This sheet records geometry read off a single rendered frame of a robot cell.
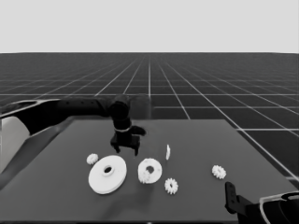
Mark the small white toothed gear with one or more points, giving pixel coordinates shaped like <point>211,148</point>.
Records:
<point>146,178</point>
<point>94,160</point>
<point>222,172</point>
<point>174,186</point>

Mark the large thick white disc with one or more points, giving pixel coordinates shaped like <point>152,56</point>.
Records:
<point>102,183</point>

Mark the white round gear carrier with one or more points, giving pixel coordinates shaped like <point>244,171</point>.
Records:
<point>157,172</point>

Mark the small white T-shaped piece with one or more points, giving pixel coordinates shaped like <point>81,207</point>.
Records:
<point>168,152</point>

